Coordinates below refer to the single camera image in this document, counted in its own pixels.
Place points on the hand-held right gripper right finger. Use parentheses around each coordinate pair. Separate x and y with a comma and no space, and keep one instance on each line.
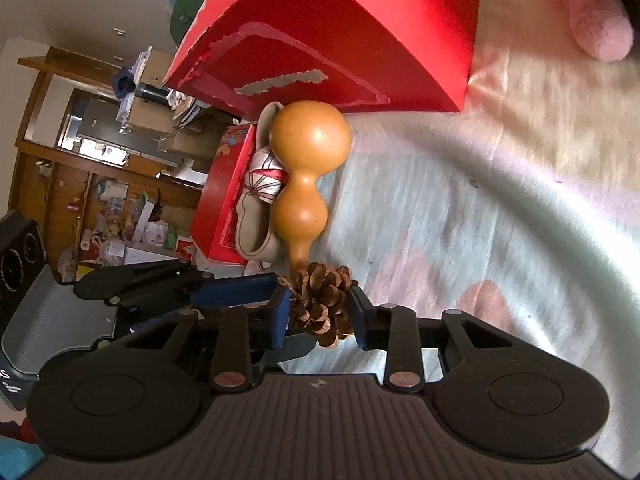
(358,320)

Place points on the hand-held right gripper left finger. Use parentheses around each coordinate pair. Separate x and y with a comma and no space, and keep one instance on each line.
(280,317)

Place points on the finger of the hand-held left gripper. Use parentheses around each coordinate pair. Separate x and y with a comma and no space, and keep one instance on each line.
(235,290)
(300,347)

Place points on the brown pinecone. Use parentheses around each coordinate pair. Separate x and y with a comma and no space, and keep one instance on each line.
(322,302)

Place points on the red patterned gift box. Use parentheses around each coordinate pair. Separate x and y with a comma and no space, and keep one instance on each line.
(222,200)

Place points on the orange bottle gourd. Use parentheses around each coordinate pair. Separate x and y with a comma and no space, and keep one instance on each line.
(307,160)

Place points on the large red cardboard box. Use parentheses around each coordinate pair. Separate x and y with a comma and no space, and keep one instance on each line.
(340,25)

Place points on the white paper bag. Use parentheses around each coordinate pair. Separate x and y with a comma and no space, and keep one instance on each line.
(156,234)

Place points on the wooden cabinet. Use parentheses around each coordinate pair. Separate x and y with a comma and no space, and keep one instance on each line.
(55,180)

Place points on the brown cardboard box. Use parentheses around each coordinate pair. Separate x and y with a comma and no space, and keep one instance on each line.
(182,142)

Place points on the pastel printed blanket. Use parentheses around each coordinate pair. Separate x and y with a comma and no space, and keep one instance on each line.
(475,200)

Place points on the dark green plush toy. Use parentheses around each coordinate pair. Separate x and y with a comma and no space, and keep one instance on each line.
(187,15)

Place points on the pink plush toy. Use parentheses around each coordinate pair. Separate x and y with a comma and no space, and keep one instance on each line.
(600,20)

